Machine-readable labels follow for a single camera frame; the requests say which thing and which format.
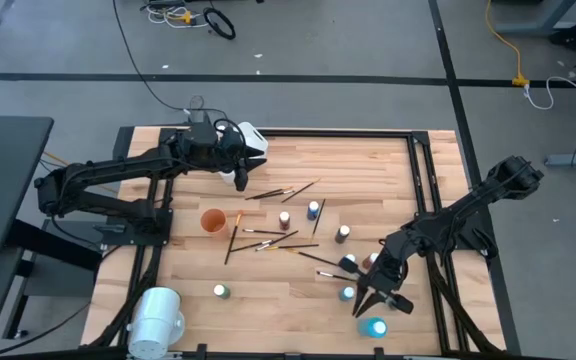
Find grey desk leg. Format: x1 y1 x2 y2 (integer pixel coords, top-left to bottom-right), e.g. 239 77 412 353
492 0 576 37

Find white cylindrical lamp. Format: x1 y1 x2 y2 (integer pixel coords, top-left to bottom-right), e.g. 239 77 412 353
126 285 187 360

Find large teal paint bottle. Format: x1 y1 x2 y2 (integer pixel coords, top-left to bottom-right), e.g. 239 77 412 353
356 316 389 340

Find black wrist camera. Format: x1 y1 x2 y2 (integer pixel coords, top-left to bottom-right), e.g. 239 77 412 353
390 293 415 316
234 167 250 193

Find grey side table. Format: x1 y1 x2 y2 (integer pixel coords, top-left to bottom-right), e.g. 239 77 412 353
0 114 55 253

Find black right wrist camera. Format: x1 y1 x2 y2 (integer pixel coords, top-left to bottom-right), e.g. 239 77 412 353
390 293 415 316

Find orange plastic cup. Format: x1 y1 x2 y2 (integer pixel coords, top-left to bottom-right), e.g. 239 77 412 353
199 208 230 238

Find long black power cable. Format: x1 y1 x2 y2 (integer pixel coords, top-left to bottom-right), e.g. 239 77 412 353
111 0 229 126

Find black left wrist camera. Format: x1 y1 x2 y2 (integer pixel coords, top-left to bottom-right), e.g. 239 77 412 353
234 167 250 193

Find white cable bundle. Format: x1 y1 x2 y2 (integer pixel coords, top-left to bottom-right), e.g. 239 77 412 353
140 0 210 30

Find yellow extension cable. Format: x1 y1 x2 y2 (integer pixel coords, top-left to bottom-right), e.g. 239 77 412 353
484 0 530 87

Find black coiled cable ring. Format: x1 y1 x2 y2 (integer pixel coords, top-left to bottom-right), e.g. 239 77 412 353
202 6 237 42

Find black paintbrush white bristles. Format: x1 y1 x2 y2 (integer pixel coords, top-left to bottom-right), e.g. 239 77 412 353
316 270 368 285

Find black paintbrush orange ferrule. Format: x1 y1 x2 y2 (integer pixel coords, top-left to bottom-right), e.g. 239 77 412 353
224 210 244 266

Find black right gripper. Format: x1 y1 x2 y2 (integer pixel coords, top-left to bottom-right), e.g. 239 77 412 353
352 239 409 317

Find white plastic caddy bin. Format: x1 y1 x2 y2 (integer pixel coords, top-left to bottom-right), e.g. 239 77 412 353
219 121 270 187

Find thin paintbrush orange tip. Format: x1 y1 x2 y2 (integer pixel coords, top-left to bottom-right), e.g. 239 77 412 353
281 178 322 204

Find long black paintbrush yellow ferrule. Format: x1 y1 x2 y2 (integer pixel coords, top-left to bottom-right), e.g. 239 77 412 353
284 248 340 267

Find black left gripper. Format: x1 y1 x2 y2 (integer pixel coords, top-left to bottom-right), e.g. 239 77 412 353
210 127 268 171

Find black aluminium table frame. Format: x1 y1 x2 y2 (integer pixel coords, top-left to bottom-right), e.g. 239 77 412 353
83 125 509 360

